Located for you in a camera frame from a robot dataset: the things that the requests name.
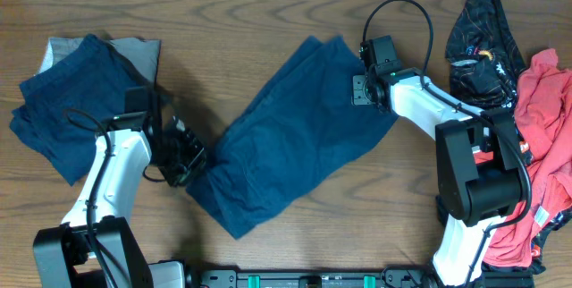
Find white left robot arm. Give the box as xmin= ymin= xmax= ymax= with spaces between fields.
xmin=33 ymin=112 xmax=206 ymax=287

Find folded grey garment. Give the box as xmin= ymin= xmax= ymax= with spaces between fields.
xmin=37 ymin=38 xmax=161 ymax=82

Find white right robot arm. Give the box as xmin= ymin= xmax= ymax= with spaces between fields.
xmin=351 ymin=68 xmax=531 ymax=287

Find orange red t-shirt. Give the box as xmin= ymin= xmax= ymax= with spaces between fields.
xmin=484 ymin=48 xmax=571 ymax=267

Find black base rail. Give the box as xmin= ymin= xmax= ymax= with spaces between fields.
xmin=151 ymin=258 xmax=537 ymax=288

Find black patterned garment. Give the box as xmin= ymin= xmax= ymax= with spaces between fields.
xmin=445 ymin=0 xmax=571 ymax=275

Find navy blue shorts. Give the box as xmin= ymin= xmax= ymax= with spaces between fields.
xmin=10 ymin=34 xmax=160 ymax=185
xmin=187 ymin=36 xmax=397 ymax=239

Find folded navy blue shorts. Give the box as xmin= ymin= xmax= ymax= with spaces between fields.
xmin=10 ymin=34 xmax=160 ymax=185

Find white garment care label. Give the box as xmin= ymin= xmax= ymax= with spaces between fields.
xmin=534 ymin=206 xmax=550 ymax=229

